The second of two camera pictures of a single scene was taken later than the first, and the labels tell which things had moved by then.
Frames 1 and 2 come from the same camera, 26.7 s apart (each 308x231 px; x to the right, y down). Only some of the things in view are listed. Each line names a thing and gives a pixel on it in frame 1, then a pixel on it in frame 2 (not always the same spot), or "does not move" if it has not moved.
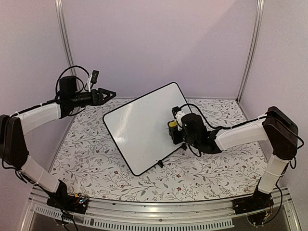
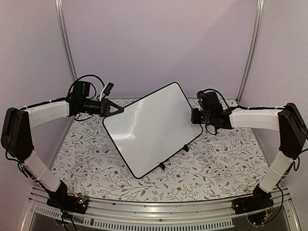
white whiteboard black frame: (140, 128) does not move
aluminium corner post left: (60, 7) does not move
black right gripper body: (190, 139) -> (206, 119)
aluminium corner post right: (251, 49) does not move
